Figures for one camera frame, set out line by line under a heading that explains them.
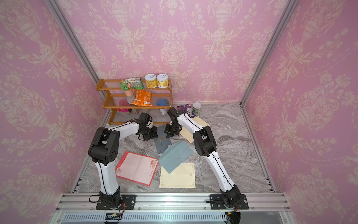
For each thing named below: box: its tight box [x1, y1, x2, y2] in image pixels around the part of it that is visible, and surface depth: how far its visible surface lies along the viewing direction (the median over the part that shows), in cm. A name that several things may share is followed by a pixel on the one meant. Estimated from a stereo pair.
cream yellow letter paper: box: [159, 163, 196, 189], surface depth 85 cm
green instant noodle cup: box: [192, 101, 202, 117], surface depth 115 cm
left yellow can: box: [144, 73, 158, 89], surface depth 91 cm
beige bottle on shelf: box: [124, 89, 137, 105], surface depth 99 cm
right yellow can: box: [156, 73, 169, 89], surface depth 91 cm
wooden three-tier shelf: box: [95, 78, 173, 125], surface depth 102 cm
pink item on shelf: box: [116, 99, 131, 113], surface depth 108 cm
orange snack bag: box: [132, 90, 153, 107], surface depth 101 cm
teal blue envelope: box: [158, 140, 194, 175], surface depth 92 cm
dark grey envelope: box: [153, 124, 172, 154], surface depth 99 cm
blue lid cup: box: [156, 98, 170, 116], surface depth 108 cm
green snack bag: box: [120, 77, 145, 91], surface depth 91 cm
